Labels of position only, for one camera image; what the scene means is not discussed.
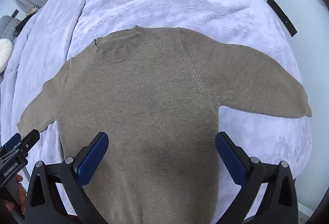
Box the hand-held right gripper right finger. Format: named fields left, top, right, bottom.
left=215, top=132, right=299, bottom=224

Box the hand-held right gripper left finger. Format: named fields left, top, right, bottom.
left=25, top=132, right=115, bottom=224

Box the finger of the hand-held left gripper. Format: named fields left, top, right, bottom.
left=15, top=129, right=41, bottom=156
left=0, top=133, right=21, bottom=155

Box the olive brown knit sweater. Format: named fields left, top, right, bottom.
left=17, top=25, right=312, bottom=224

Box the person's left hand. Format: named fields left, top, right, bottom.
left=0, top=174, right=27, bottom=215

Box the round white pleated cushion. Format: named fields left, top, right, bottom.
left=0, top=38, right=13, bottom=73

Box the grey quilted couch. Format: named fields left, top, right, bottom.
left=0, top=15, right=19, bottom=43

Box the lavender plush blanket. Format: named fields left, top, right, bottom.
left=0, top=0, right=313, bottom=224

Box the black wall strip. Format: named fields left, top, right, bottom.
left=266, top=0, right=298, bottom=37

